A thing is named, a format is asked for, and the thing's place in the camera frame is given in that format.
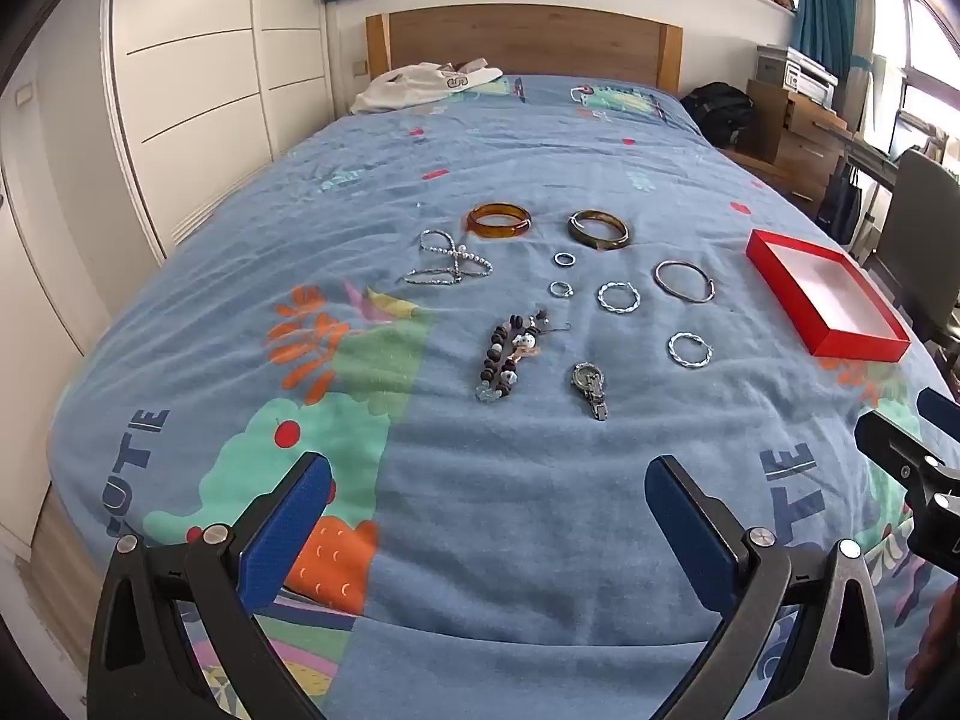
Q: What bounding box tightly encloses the white wardrobe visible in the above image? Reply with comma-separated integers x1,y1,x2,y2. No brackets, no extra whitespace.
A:
0,0,335,563

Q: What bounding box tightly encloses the dark blue hanging bag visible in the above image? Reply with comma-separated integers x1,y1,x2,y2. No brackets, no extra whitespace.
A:
814,161,863,237

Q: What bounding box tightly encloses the silver chain necklace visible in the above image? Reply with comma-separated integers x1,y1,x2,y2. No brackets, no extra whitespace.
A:
403,229,494,287

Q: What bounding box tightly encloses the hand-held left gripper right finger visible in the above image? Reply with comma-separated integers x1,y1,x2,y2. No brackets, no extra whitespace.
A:
645,455,890,720

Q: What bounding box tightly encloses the wooden dresser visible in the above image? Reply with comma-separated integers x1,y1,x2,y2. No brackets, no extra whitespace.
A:
724,79,856,215

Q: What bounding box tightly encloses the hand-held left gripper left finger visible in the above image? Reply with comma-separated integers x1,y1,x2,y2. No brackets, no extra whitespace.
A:
88,452,332,720

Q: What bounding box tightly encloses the black backpack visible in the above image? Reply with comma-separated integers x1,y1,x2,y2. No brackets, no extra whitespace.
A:
679,82,758,151

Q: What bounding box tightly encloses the dark beaded bracelet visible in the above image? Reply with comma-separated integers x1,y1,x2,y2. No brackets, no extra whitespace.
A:
474,305,571,404

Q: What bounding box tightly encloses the twisted silver hoop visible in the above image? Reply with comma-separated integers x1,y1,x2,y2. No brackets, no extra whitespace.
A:
667,331,713,370
597,281,642,314

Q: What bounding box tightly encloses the amber bangle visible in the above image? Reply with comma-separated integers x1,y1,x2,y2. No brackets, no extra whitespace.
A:
466,202,533,239

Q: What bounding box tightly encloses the white cloth bag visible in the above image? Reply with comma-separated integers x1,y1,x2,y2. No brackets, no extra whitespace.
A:
351,60,505,116

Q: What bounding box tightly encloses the silver wristwatch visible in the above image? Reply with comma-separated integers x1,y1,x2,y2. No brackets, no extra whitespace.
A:
571,361,612,422

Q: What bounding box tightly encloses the wooden headboard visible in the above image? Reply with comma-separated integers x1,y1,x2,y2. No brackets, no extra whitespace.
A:
365,4,685,98

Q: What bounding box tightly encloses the red cardboard box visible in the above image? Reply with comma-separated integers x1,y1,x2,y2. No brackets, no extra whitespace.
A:
745,229,912,361

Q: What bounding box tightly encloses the grey chair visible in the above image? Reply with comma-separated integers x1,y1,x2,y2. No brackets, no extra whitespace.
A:
874,148,960,361

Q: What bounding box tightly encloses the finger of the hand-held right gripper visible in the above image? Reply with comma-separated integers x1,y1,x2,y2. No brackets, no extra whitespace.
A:
916,387,960,436
853,409,960,500

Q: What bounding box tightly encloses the green brown bangle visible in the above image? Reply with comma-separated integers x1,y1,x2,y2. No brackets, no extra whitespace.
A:
567,210,632,248

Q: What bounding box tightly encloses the grey printer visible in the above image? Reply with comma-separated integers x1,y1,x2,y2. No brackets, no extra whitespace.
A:
754,45,839,110

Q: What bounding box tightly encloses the blue printed blanket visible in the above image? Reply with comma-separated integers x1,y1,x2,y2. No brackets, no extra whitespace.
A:
49,75,960,720

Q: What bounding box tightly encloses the person's right hand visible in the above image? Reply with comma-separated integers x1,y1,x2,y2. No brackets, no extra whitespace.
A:
924,586,960,691

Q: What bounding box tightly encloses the thin silver bangle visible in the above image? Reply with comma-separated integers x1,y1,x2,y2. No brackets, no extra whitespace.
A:
652,260,716,305

